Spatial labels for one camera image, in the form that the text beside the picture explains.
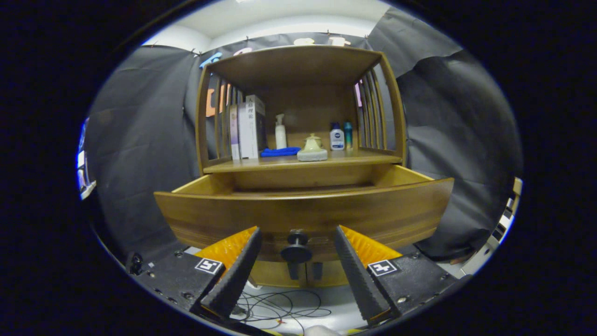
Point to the wooden countertop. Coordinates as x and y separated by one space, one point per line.
354 157

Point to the white bottle with blue cap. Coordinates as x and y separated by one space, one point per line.
336 139

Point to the white spray bottle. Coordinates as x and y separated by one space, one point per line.
281 137

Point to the teal bottle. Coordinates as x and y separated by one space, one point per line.
348 135

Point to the thin purple white book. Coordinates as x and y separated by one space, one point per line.
234 135

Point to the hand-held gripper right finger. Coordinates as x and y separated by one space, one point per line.
359 277

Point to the thick white book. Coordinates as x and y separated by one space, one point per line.
247 135

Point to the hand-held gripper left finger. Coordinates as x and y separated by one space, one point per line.
238 275

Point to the cardboard box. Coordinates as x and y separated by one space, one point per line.
517 186

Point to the wooden cabinet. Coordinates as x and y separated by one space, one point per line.
298 63

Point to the wooden cabinet door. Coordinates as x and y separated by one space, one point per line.
270 275
333 275

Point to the blue cloth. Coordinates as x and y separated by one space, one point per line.
280 152

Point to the beige lidded teacup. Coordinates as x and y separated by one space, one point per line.
314 136

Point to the wooden drawer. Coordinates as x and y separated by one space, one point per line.
326 214

